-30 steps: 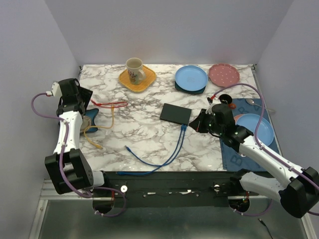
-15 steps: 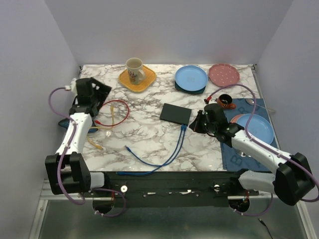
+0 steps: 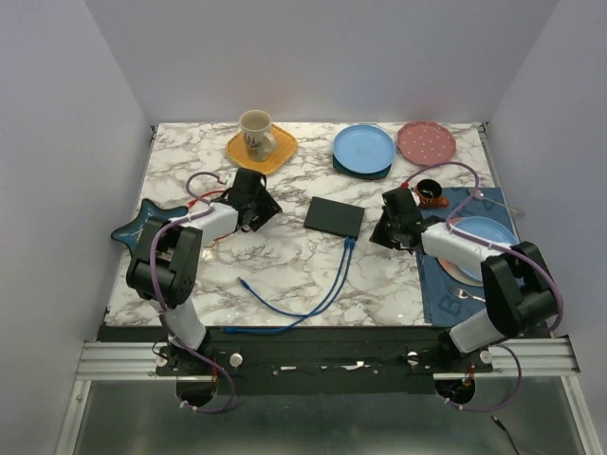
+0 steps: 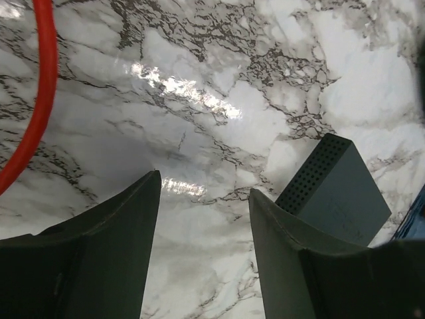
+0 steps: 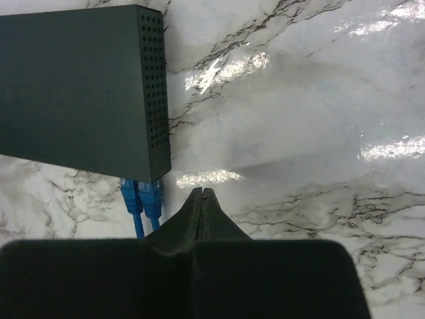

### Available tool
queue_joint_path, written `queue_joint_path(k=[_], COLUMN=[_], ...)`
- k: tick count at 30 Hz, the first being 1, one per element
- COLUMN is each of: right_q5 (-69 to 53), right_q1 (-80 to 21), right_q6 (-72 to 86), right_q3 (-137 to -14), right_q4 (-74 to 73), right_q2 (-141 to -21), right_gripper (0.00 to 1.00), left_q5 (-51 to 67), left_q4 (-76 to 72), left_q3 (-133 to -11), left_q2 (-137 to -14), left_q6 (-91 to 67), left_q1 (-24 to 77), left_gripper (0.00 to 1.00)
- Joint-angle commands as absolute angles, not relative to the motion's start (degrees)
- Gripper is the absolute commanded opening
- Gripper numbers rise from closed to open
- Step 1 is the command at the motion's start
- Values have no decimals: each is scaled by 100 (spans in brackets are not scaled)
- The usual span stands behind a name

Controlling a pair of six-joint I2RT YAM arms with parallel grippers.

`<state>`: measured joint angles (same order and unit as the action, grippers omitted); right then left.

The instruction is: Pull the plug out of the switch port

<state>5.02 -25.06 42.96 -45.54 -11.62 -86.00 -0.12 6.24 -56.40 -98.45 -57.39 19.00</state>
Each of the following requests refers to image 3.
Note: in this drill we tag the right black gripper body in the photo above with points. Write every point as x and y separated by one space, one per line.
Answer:
385 231

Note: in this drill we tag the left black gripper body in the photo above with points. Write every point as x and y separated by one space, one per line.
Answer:
265 207

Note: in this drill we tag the black network switch box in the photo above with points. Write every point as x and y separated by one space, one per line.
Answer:
335 218

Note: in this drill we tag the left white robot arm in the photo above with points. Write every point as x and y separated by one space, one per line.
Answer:
164 263

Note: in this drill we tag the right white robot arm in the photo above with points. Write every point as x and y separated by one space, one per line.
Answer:
519 291

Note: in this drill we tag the brown orange cup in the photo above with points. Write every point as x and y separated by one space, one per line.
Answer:
430 194

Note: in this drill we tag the dark teal plate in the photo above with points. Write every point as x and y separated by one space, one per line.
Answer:
374 174

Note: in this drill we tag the yellow woven coaster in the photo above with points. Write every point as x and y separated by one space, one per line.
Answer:
287 147

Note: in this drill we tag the pink plate under blue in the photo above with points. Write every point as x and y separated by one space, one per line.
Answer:
458 274

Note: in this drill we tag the metal spoon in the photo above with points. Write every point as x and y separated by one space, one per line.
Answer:
477 194

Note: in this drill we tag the cream floral mug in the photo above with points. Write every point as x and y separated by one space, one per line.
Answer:
256 128

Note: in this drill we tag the light blue plate on mat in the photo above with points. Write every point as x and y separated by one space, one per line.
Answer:
486 228

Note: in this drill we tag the pink dotted plate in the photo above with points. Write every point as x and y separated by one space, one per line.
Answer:
425 143

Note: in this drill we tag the blue cloth placemat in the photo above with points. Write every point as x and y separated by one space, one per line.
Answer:
441 307

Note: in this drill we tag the blue star-shaped dish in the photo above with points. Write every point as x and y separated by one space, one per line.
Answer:
128 234

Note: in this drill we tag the black mounting base plate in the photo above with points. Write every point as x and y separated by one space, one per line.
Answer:
313 360

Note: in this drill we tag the aluminium rail frame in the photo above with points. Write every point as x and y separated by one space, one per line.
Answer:
530 404

